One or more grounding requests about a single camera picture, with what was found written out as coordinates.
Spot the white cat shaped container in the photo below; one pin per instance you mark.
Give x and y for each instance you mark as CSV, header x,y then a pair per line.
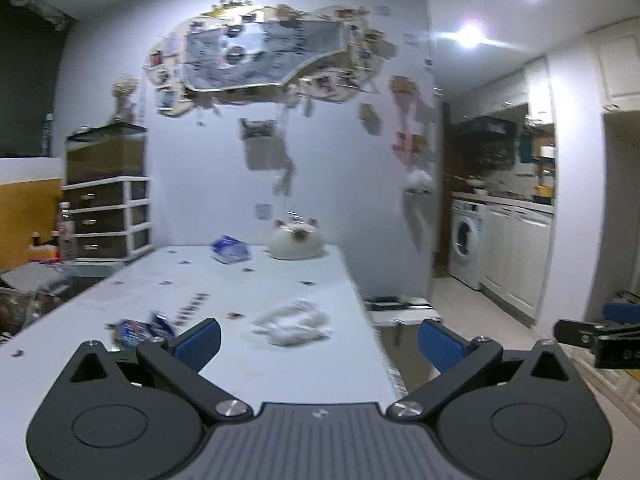
x,y
295,242

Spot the white overhead cabinet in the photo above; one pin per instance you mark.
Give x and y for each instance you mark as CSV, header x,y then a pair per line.
x,y
617,65

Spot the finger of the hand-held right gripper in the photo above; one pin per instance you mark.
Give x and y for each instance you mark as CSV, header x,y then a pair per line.
x,y
575,332
622,315

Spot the white kitchen wall cabinets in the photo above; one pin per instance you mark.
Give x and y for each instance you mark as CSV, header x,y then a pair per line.
x,y
505,90

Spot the white ribbed suitcase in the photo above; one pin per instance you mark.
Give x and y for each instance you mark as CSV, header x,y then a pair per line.
x,y
400,310

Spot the wall outlet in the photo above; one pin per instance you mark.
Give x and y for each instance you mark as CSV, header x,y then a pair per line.
x,y
263,211

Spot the ceiling light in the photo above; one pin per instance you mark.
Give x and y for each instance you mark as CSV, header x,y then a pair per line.
x,y
471,36

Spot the wooden board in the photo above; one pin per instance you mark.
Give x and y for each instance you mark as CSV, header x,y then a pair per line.
x,y
25,210

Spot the white washing machine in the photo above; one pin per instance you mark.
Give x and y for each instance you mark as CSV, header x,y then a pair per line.
x,y
467,245

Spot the white kitchen base cabinets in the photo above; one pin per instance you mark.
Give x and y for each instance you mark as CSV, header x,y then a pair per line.
x,y
520,260

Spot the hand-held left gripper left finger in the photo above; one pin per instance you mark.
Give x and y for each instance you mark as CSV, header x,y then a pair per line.
x,y
197,342

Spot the teal hanging kitchen item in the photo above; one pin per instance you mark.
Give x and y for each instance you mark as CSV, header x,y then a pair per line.
x,y
525,147

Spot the white plastic bag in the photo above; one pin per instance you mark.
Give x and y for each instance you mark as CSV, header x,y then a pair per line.
x,y
292,325

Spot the white drawer cabinet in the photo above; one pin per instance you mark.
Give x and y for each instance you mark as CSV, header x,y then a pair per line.
x,y
107,220

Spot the blue crumpled wrapper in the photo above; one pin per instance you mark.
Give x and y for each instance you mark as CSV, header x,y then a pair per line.
x,y
132,332

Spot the blue plastic wrapper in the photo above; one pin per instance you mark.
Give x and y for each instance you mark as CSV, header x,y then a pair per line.
x,y
162,325

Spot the wall photo board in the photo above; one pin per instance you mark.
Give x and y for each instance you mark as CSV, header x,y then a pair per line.
x,y
260,55

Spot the yellow kitchen container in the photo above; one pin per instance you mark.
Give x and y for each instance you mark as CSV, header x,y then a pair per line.
x,y
544,190

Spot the wall organiser pocket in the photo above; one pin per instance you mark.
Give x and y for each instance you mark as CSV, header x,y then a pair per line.
x,y
257,130

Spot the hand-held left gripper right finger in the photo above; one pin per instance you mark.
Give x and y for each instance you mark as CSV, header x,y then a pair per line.
x,y
442,345

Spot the clear plastic storage box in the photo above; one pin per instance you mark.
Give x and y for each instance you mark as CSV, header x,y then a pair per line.
x,y
22,310

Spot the clear water bottle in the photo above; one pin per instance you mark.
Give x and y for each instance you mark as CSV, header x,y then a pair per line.
x,y
66,235

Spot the blue tissue pack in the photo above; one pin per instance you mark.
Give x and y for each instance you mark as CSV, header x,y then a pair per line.
x,y
230,250

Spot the grey flat box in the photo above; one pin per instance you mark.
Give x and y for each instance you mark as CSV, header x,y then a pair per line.
x,y
35,275

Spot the small hanging toy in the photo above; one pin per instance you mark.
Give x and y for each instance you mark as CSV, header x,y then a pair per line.
x,y
284,182

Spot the brown wooden door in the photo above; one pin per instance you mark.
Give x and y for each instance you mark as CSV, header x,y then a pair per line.
x,y
444,210

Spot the black range hood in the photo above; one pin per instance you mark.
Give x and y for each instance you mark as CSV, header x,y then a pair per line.
x,y
485,126

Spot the white hanging plush toy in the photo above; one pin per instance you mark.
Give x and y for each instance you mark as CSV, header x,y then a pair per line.
x,y
419,181

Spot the glass fish tank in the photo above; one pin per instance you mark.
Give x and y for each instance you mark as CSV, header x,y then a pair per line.
x,y
105,155

